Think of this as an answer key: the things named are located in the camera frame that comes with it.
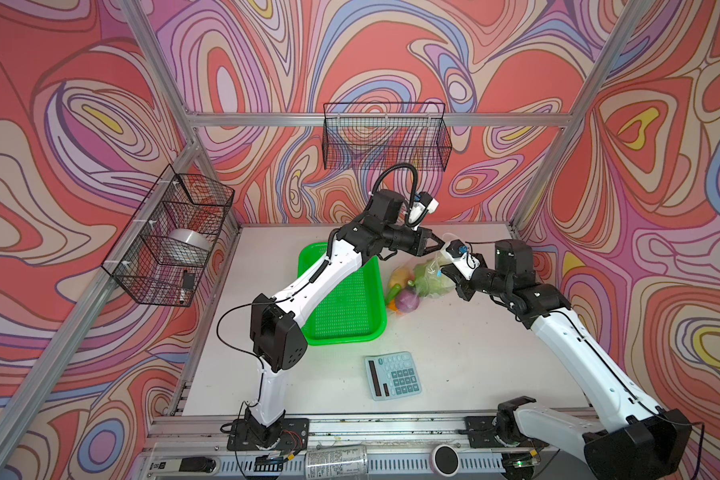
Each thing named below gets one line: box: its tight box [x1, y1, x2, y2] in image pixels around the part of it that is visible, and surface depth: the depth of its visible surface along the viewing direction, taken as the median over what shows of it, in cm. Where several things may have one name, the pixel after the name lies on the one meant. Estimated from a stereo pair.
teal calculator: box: [364, 351, 422, 401], surface depth 82 cm
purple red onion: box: [396, 288, 420, 313], surface depth 88 cm
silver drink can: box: [304, 445, 369, 480], surface depth 67 cm
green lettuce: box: [407, 263, 456, 297], surface depth 82 cm
